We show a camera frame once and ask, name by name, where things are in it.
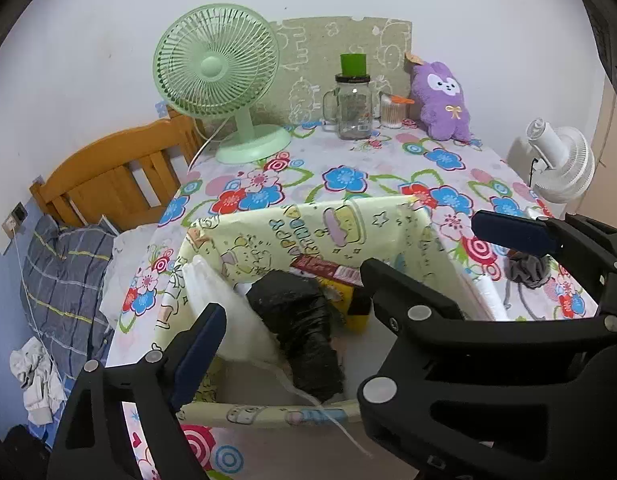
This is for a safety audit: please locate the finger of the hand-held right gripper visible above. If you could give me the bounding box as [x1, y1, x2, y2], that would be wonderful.
[473, 210, 617, 313]
[357, 258, 617, 480]

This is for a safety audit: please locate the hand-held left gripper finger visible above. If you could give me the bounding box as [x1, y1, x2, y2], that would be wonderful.
[47, 304, 228, 480]

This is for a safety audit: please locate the white plastic bag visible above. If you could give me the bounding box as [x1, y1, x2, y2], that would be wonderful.
[181, 255, 285, 367]

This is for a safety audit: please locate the yellow black packet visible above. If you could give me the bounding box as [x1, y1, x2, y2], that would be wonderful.
[319, 280, 373, 332]

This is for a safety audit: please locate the black plastic bag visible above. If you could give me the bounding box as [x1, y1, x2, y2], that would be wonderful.
[246, 270, 345, 403]

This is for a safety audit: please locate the dark red packet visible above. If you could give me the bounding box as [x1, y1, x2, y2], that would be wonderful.
[290, 254, 364, 286]

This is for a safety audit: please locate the yellow patterned box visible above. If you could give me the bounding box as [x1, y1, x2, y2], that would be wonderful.
[153, 195, 482, 428]

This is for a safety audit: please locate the white fan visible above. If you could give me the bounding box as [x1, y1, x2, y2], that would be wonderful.
[526, 117, 596, 204]

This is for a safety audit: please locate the beige door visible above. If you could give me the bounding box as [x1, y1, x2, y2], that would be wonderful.
[573, 80, 617, 221]

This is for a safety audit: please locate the floral tablecloth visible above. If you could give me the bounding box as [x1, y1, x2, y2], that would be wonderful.
[104, 120, 602, 480]

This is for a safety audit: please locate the purple plush bunny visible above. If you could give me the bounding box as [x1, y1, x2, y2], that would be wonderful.
[409, 60, 475, 142]

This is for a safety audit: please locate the blue plaid pillow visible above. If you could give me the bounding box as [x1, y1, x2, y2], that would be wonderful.
[19, 215, 120, 401]

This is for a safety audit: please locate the crumpled white grey cloth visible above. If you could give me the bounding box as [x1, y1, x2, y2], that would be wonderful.
[9, 336, 64, 426]

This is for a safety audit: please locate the toothpick jar orange lid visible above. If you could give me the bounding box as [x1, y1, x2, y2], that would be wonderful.
[379, 94, 415, 130]

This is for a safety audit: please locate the glass mug jar green lid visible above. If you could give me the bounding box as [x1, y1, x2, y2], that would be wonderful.
[323, 53, 377, 141]

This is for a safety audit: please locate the dark cloth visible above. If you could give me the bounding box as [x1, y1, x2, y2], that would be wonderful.
[0, 425, 52, 480]

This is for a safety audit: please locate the wooden bed headboard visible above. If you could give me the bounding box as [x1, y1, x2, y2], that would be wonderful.
[29, 110, 204, 228]

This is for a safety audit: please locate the green patterned board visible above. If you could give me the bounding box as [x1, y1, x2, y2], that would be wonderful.
[267, 16, 413, 126]

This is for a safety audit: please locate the green desk fan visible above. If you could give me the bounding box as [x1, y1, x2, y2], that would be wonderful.
[152, 4, 292, 165]

